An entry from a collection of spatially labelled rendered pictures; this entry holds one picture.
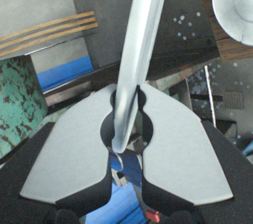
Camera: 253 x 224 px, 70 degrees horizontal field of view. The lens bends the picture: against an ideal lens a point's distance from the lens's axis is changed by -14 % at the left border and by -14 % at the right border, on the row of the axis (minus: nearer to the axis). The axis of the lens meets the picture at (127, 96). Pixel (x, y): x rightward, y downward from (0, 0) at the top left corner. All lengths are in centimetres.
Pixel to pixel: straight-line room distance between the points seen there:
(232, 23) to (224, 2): 8
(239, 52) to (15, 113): 74
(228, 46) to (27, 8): 177
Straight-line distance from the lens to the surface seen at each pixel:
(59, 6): 221
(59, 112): 102
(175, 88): 108
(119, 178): 105
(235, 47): 82
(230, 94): 111
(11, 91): 47
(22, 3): 210
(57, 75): 202
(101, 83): 97
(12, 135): 46
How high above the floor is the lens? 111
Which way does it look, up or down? 35 degrees down
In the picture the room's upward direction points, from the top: 118 degrees counter-clockwise
